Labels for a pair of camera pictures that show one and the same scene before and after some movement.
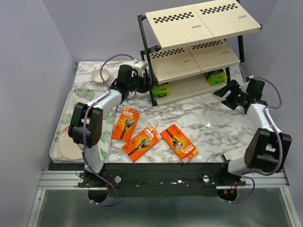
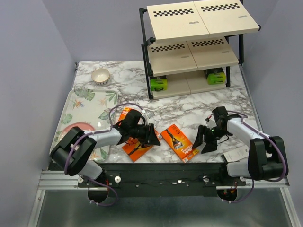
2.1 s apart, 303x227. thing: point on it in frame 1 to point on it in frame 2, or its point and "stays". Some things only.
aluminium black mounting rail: (157, 180) stays
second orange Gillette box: (142, 143) stays
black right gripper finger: (231, 102) to (210, 146)
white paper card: (237, 153) stays
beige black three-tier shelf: (188, 51) stays
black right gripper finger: (221, 91) to (201, 131)
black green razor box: (216, 77) stays
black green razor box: (161, 90) to (158, 82)
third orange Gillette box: (178, 142) stays
